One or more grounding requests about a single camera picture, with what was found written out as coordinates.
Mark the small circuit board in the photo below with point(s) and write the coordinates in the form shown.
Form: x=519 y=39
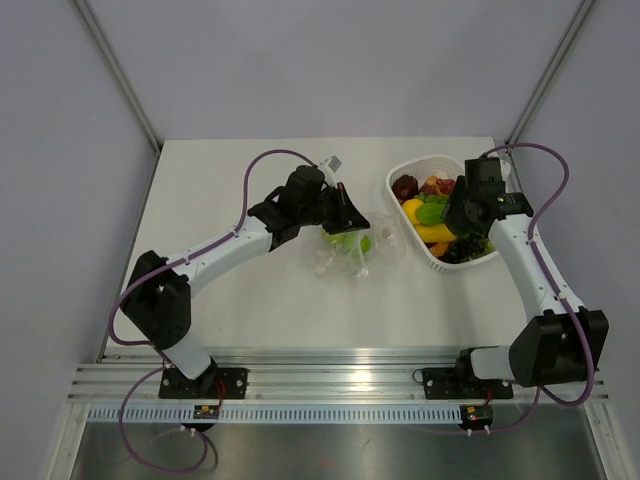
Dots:
x=206 y=412
x=476 y=417

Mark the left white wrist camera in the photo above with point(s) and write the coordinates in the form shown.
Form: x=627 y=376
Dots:
x=330 y=166

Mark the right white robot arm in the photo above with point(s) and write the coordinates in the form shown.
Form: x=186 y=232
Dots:
x=562 y=340

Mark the yellow squash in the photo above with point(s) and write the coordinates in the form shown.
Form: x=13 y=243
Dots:
x=434 y=234

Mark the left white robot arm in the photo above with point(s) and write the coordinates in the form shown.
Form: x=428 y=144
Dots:
x=160 y=290

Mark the dark purple grapes bunch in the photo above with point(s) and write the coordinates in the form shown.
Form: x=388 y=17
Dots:
x=466 y=249

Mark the yellow lemon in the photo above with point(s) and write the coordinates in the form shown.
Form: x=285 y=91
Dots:
x=410 y=208

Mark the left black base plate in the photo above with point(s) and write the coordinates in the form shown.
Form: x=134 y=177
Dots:
x=225 y=383

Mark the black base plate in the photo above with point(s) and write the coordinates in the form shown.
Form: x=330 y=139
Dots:
x=225 y=383
x=446 y=384

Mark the aluminium frame post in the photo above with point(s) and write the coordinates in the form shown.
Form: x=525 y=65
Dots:
x=560 y=54
x=109 y=57

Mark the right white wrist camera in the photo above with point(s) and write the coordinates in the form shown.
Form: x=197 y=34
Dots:
x=505 y=169

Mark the right aluminium frame post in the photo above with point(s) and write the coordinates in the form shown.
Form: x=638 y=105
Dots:
x=560 y=54

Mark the right small circuit board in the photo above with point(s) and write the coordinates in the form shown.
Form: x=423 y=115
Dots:
x=476 y=417

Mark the dark red apple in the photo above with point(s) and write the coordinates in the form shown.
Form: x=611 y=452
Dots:
x=406 y=187

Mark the light green cabbage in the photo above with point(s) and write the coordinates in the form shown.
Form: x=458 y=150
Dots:
x=350 y=242

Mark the white perforated plastic basket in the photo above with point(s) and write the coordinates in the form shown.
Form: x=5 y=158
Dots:
x=421 y=168

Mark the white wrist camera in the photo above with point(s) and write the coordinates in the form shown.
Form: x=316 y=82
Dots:
x=330 y=166
x=505 y=169

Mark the green star fruit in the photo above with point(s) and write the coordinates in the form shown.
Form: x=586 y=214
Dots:
x=430 y=214

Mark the white slotted cable duct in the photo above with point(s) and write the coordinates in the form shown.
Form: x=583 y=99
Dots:
x=281 y=414

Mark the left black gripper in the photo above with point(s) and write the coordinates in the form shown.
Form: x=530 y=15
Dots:
x=347 y=217

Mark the green grapes bunch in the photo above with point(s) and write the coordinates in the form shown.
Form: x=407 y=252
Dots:
x=433 y=199

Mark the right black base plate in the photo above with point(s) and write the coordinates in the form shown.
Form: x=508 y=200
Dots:
x=446 y=384

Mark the clear zip top bag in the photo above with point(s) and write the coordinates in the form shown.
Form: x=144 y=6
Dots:
x=354 y=254

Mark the left aluminium frame post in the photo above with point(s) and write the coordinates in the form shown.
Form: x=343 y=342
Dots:
x=109 y=57

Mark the aluminium mounting rail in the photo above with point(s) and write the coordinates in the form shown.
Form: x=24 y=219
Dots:
x=281 y=375

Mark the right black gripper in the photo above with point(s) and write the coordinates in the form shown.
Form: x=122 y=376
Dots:
x=453 y=208

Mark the left small circuit board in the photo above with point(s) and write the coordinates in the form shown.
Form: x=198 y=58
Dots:
x=206 y=412

